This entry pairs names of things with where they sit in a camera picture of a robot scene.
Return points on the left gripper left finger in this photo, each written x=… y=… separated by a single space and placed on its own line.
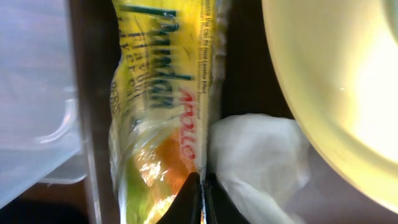
x=187 y=205

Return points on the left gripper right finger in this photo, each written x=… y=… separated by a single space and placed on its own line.
x=219 y=207

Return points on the white tissue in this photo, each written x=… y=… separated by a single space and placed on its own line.
x=261 y=161

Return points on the yellow green snack wrapper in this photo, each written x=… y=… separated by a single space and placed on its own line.
x=165 y=94

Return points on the clear plastic bin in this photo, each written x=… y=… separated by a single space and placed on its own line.
x=40 y=121

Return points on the yellow plate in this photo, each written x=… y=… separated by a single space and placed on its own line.
x=336 y=63

